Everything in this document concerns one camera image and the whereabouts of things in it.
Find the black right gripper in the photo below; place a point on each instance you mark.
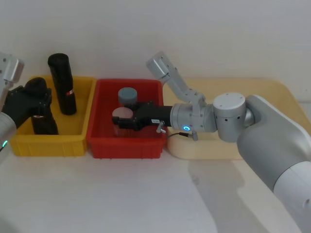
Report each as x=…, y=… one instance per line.
x=155, y=116

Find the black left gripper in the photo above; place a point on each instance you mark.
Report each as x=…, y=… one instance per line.
x=22, y=109

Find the clear jar with pink lid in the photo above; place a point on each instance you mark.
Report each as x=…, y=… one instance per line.
x=122, y=112

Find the black roll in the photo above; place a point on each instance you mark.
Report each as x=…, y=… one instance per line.
x=45, y=126
x=62, y=85

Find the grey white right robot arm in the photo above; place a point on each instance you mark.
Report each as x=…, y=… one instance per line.
x=255, y=126

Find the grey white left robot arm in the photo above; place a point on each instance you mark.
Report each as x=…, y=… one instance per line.
x=12, y=68

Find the clear jar with grey lid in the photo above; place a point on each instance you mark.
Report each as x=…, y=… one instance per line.
x=127, y=95

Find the red plastic bin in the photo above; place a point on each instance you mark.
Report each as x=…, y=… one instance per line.
x=126, y=148

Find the yellow plastic bin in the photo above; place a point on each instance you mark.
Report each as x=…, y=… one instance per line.
x=48, y=145

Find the cream plastic tray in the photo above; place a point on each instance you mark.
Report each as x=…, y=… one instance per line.
x=218, y=85

